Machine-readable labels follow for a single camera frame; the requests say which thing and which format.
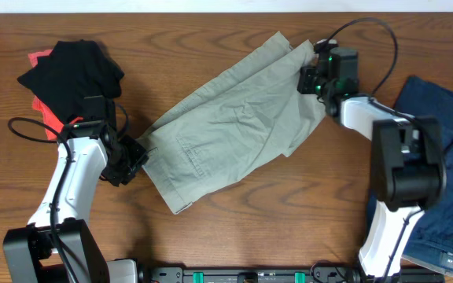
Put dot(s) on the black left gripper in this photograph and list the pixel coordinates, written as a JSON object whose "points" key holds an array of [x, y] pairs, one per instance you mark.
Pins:
{"points": [[134, 156]]}

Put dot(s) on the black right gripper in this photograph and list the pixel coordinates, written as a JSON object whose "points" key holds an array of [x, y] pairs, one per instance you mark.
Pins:
{"points": [[307, 79]]}

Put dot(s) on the khaki green shorts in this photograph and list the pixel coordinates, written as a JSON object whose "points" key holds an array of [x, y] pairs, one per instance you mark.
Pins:
{"points": [[240, 120]]}

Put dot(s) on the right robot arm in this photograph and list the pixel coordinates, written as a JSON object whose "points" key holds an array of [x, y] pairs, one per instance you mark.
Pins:
{"points": [[407, 173]]}

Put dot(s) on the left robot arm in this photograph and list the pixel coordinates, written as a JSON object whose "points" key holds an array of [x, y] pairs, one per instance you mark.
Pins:
{"points": [[56, 245]]}

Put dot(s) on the red folded garment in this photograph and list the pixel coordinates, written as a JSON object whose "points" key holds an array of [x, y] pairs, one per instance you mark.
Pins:
{"points": [[45, 114]]}

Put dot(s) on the black folded garment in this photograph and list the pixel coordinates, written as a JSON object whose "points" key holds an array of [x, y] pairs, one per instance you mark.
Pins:
{"points": [[71, 72]]}

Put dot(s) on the dark blue denim jeans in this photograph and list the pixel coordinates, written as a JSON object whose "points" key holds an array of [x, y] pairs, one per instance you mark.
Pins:
{"points": [[431, 241]]}

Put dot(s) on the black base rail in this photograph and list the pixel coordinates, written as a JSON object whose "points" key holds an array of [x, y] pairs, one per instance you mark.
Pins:
{"points": [[250, 275]]}

